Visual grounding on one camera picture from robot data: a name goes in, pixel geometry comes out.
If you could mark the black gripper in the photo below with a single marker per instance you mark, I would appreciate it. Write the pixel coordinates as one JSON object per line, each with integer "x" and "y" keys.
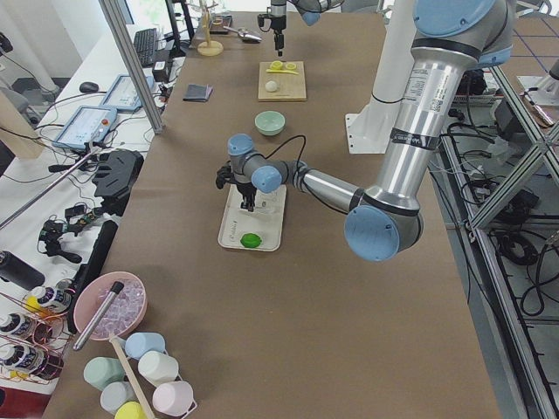
{"x": 244, "y": 188}
{"x": 278, "y": 24}

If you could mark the white steamed bun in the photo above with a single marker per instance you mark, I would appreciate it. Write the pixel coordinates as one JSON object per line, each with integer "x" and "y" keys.
{"x": 271, "y": 86}

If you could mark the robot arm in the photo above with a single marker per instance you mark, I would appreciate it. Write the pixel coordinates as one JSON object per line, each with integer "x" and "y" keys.
{"x": 451, "y": 37}
{"x": 309, "y": 10}

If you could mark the mint green bowl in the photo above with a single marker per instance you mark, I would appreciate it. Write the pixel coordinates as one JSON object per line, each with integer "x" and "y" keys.
{"x": 270, "y": 123}

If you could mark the pink ice bowl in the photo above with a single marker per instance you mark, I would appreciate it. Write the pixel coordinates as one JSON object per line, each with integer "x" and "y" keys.
{"x": 124, "y": 314}

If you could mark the upper lemon slice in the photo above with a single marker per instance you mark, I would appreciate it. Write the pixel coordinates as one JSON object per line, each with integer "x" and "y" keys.
{"x": 276, "y": 65}

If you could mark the yellow plastic knife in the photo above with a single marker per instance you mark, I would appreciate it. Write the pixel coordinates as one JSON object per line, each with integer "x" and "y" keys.
{"x": 281, "y": 71}

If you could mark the cream rabbit print tray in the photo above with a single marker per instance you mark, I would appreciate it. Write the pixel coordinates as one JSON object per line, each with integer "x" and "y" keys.
{"x": 237, "y": 221}

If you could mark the green lime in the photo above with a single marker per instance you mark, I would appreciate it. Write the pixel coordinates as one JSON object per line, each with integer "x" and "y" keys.
{"x": 251, "y": 240}

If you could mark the bamboo cutting board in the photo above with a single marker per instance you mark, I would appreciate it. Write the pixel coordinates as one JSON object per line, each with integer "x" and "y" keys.
{"x": 291, "y": 87}

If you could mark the metal scoop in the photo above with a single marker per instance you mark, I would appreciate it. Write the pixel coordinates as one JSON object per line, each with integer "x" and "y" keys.
{"x": 245, "y": 35}

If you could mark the dark tray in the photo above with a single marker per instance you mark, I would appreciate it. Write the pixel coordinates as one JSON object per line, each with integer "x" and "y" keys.
{"x": 219, "y": 25}

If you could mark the wooden mug tree stand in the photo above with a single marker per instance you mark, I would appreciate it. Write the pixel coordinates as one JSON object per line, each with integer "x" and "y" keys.
{"x": 208, "y": 47}

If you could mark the folded grey cloth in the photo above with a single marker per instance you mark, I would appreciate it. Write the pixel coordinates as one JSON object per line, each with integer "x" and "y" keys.
{"x": 197, "y": 93}

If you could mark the black power adapter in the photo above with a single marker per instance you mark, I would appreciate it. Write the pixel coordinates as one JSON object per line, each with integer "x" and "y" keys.
{"x": 161, "y": 71}

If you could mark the black plastic housing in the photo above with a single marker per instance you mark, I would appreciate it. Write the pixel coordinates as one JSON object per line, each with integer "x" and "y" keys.
{"x": 116, "y": 174}

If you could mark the black keyboard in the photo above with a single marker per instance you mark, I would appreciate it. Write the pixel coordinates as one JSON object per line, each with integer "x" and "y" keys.
{"x": 145, "y": 43}

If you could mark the metal muddler stick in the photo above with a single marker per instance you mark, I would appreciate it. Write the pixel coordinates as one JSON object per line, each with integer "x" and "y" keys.
{"x": 98, "y": 316}

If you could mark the far teach pendant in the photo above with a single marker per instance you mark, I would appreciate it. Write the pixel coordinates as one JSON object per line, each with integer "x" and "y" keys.
{"x": 122, "y": 95}

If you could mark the teach pendant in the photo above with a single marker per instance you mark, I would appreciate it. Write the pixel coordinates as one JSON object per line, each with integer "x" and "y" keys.
{"x": 122, "y": 95}
{"x": 88, "y": 124}

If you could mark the near teach pendant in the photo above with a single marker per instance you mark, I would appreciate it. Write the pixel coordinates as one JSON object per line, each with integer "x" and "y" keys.
{"x": 88, "y": 124}

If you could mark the blue plastic cup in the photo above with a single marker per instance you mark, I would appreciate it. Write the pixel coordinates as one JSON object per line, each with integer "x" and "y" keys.
{"x": 138, "y": 344}

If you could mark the white plastic cup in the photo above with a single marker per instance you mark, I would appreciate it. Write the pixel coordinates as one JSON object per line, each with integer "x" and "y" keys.
{"x": 158, "y": 368}

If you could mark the black computer mouse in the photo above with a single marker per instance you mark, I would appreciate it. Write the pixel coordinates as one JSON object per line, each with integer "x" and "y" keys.
{"x": 89, "y": 87}

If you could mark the pink plastic cup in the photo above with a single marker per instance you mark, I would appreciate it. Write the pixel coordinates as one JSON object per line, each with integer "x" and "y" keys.
{"x": 174, "y": 398}

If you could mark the green plastic cup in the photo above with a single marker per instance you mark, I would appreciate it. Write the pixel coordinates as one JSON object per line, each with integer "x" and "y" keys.
{"x": 102, "y": 371}

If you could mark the light grey plastic cup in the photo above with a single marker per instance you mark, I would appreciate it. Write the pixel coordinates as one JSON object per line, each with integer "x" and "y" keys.
{"x": 115, "y": 394}

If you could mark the yellow plastic cup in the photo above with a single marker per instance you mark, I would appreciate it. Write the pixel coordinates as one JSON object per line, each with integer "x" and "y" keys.
{"x": 130, "y": 410}

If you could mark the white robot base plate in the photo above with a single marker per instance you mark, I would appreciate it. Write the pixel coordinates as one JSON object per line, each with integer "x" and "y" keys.
{"x": 365, "y": 133}

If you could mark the aluminium frame post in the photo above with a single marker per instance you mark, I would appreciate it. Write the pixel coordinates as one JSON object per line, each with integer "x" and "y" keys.
{"x": 116, "y": 23}

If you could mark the copper wire bottle rack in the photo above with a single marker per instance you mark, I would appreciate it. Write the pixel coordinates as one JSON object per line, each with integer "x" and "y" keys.
{"x": 34, "y": 335}

